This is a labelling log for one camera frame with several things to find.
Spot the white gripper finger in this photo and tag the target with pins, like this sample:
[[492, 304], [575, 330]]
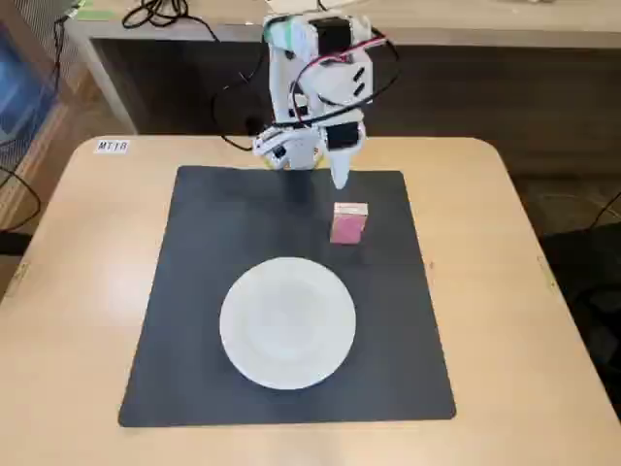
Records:
[[340, 170]]

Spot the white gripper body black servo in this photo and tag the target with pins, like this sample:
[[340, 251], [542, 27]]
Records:
[[341, 137]]

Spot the pink small box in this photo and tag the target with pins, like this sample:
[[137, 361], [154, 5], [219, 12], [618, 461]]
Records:
[[348, 225]]

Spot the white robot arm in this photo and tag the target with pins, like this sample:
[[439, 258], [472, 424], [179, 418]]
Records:
[[284, 82]]

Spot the white round dish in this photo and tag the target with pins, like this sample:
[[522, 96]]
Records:
[[288, 322]]

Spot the white background desk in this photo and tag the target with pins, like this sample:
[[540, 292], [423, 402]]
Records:
[[485, 24]]

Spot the dark grey mat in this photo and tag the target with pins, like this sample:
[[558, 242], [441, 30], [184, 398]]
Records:
[[194, 315]]

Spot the white label MT18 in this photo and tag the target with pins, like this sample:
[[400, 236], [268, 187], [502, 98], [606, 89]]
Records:
[[112, 147]]

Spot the metal table hinge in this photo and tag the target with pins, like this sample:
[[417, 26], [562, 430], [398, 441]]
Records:
[[548, 273], [20, 273]]

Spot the green tape strip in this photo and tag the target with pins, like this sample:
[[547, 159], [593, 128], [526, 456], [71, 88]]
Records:
[[94, 13]]

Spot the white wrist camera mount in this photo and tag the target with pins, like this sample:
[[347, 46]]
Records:
[[271, 144]]

